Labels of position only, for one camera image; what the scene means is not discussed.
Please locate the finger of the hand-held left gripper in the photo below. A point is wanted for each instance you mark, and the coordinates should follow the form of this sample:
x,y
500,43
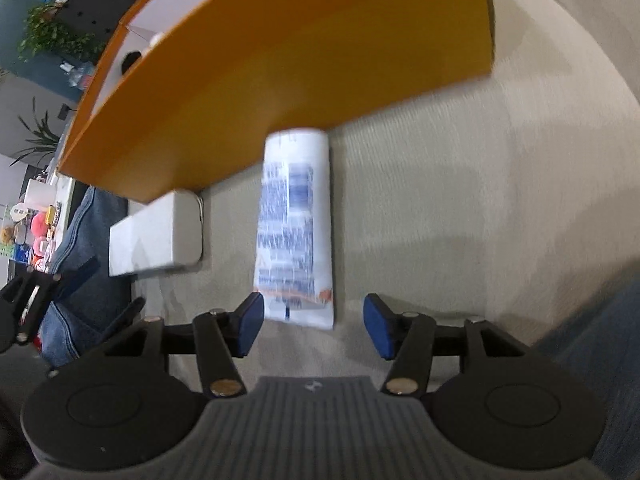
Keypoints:
x,y
125,314
20,305

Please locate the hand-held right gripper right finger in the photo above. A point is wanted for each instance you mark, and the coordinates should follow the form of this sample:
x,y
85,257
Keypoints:
x,y
378,325

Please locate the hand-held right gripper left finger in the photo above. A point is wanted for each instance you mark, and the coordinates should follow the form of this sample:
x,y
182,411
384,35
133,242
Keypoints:
x,y
250,322

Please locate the white printed tube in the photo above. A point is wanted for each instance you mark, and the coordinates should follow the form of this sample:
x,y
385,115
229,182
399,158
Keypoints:
x,y
295,230

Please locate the orange cardboard box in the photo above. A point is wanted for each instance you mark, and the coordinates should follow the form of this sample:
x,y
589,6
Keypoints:
x,y
300,60

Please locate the person's denim-clad leg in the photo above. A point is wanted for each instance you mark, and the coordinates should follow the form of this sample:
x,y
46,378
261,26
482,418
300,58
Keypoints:
x,y
600,375
95,240

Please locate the pink plush toy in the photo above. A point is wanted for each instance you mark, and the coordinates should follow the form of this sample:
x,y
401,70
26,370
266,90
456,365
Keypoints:
x,y
39,224

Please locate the white flat box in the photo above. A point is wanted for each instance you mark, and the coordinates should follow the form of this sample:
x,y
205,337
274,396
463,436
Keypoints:
x,y
155,232

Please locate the white table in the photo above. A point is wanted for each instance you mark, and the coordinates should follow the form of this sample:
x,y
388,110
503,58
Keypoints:
x,y
42,187

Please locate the potted leafy plant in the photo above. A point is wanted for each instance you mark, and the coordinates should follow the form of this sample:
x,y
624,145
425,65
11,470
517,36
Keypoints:
x,y
37,135

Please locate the water jug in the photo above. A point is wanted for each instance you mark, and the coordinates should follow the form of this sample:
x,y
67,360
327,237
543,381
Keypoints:
x,y
80,75

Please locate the hanging green plant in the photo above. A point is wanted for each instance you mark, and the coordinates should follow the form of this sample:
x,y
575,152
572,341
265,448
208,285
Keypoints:
x,y
55,35

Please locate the black wall screen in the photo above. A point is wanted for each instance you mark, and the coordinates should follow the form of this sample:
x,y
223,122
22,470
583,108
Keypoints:
x,y
97,2

